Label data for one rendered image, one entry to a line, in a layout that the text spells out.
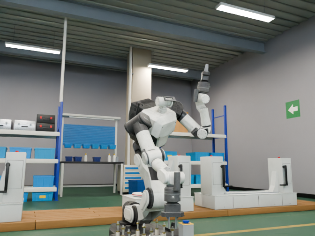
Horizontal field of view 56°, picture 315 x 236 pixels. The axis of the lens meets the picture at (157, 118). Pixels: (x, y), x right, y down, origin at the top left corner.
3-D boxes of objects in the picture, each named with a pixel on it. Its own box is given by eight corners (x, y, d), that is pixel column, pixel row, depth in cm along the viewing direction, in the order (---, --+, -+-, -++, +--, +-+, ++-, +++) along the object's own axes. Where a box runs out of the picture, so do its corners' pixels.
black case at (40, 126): (35, 133, 613) (35, 125, 616) (52, 134, 627) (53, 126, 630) (36, 130, 575) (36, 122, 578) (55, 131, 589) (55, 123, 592)
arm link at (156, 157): (157, 178, 169) (144, 165, 186) (173, 173, 172) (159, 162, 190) (155, 161, 166) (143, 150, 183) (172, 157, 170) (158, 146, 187)
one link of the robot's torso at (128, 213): (123, 220, 241) (123, 203, 243) (146, 219, 249) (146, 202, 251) (131, 225, 223) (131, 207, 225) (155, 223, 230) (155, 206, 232)
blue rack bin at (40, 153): (33, 159, 611) (34, 149, 614) (53, 159, 626) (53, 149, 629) (33, 158, 566) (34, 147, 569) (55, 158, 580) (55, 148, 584)
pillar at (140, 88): (123, 190, 831) (127, 54, 896) (143, 189, 853) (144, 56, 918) (130, 191, 781) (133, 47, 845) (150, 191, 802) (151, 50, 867)
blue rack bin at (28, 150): (11, 158, 597) (11, 148, 600) (31, 159, 610) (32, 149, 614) (8, 158, 551) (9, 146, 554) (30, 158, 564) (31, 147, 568)
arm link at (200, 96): (212, 89, 219) (210, 104, 220) (205, 89, 229) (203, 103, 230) (198, 86, 215) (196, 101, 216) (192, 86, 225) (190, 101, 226)
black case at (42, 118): (36, 125, 617) (36, 117, 620) (53, 126, 630) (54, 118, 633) (36, 122, 578) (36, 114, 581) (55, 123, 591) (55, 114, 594)
